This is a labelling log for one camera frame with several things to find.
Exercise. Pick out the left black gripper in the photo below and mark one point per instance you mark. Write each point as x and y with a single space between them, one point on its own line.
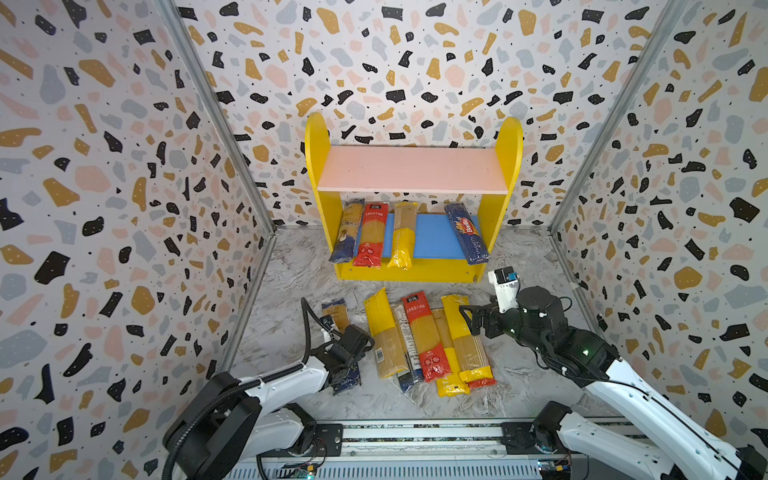
360 355

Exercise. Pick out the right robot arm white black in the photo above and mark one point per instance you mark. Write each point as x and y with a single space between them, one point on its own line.
676 446

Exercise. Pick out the blue starry pasta bag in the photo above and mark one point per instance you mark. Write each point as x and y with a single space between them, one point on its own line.
337 310

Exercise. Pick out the yellow top spaghetti bag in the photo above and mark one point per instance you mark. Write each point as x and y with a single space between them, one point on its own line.
389 350

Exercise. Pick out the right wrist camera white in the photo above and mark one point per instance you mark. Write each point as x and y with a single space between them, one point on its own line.
506 284

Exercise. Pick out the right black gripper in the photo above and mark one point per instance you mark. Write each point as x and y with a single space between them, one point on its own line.
491 323

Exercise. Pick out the yellow end spaghetti bag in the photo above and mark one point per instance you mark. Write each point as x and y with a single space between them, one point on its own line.
451 384

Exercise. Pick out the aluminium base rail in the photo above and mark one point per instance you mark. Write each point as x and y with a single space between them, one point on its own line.
437 449

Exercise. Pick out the blue Barilla spaghetti pack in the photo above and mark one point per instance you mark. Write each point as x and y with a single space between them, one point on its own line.
467 234

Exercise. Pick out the yellow shelf with coloured boards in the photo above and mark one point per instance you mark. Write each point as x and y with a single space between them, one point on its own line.
490 173

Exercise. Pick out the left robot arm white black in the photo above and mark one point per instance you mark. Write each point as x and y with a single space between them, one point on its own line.
231 418

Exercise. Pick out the dark blue Anko pasta bag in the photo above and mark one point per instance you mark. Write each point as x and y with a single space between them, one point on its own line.
344 249

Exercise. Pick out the red black-label spaghetti bag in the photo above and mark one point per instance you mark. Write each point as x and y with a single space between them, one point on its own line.
372 235

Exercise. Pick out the white label noodle bag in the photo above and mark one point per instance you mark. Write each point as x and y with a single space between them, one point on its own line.
414 373

